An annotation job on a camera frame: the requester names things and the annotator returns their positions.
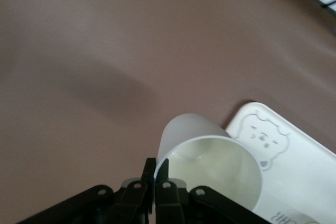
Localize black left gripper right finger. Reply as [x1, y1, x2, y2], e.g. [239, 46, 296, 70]
[155, 158, 185, 224]

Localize white tray with bear print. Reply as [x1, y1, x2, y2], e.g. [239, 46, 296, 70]
[225, 101, 336, 224]

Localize white plastic cup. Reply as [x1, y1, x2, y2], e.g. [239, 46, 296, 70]
[154, 113, 263, 211]

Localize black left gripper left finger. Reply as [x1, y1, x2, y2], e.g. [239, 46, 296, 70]
[110, 157, 157, 224]

